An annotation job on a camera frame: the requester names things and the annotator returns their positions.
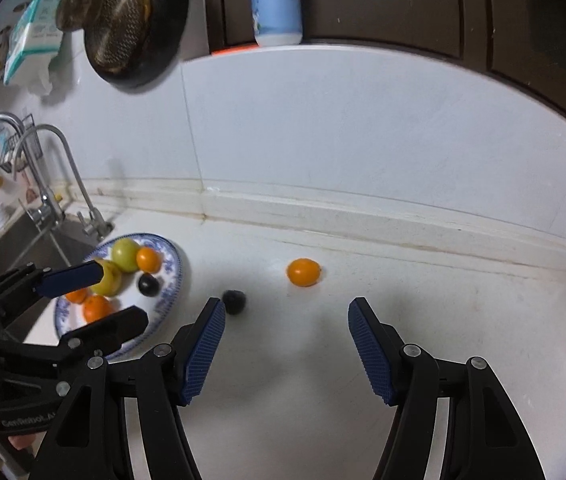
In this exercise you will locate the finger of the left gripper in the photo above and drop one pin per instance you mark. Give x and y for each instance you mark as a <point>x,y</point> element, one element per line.
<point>107,335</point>
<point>59,283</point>

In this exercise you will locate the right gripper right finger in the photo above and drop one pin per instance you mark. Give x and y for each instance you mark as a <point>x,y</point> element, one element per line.
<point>485,438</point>

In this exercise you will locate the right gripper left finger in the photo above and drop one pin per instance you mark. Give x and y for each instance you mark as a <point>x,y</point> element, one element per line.
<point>88,438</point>

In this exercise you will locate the large orange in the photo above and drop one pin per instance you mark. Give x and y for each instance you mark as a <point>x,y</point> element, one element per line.
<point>79,296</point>

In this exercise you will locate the small orange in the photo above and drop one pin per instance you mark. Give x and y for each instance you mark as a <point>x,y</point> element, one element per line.
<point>303,272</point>
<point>95,308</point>

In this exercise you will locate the yellow green pear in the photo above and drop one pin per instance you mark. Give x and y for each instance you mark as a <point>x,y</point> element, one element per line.
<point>110,283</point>

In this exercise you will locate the dark plum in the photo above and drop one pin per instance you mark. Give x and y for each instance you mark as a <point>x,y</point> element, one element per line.
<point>234,301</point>
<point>148,285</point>

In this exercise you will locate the green apple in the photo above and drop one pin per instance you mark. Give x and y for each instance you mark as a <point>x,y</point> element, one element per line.
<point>124,255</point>

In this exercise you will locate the person left hand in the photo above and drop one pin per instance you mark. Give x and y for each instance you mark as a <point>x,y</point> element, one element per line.
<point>22,442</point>

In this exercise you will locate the stainless steel sink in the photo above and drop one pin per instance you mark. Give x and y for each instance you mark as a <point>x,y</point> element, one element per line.
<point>21,242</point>

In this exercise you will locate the large chrome pull faucet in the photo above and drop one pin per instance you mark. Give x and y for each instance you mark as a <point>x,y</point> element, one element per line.
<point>17,156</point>

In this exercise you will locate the blue white porcelain plate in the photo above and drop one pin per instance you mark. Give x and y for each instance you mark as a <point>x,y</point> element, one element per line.
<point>169,279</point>

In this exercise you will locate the green tissue box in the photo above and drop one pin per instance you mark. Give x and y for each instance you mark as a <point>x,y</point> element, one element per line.
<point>34,42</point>

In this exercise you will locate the brass perforated strainer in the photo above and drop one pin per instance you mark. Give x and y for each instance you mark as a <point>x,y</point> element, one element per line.
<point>115,32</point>

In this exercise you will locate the brass ladle cup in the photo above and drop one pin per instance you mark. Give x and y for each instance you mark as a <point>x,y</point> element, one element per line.
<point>73,15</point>

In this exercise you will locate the black frying pan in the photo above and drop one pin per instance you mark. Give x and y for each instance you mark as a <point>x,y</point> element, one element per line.
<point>167,19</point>

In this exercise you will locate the blue lotion pump bottle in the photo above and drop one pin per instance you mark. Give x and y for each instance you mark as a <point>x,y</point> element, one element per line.
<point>277,23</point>

